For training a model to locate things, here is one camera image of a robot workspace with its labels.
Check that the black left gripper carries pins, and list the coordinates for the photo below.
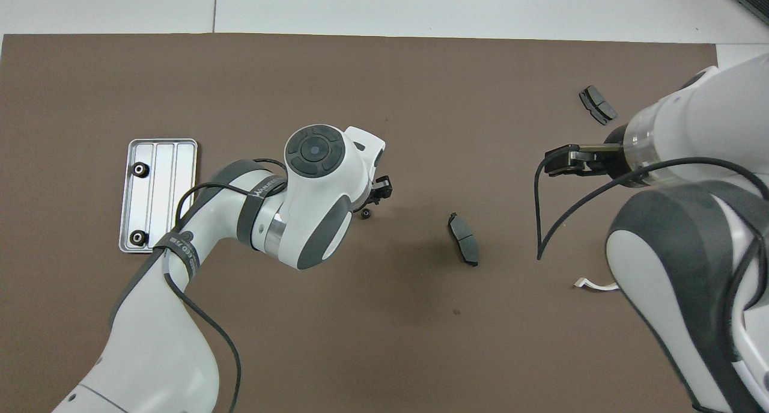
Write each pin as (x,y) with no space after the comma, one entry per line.
(384,181)

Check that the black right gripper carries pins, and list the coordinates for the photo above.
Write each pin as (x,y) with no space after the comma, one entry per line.
(616,163)

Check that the small black bearing gear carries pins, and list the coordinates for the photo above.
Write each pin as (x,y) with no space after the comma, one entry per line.
(365,213)

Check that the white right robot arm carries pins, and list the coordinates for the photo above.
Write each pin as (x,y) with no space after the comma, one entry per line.
(661,281)

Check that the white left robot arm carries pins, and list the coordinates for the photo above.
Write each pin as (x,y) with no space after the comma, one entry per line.
(150,341)

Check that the silver metal tray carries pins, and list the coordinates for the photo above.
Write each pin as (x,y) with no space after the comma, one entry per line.
(162,178)

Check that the short dark grey brake pad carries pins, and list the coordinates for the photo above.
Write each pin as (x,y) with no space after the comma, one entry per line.
(598,104)

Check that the long dark grey brake pad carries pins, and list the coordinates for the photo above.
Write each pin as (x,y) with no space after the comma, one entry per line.
(463,238)

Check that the brown table mat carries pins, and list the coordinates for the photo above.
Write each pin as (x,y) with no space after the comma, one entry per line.
(420,341)

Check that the white curved plastic bracket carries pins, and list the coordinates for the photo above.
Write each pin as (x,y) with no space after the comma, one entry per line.
(592,285)

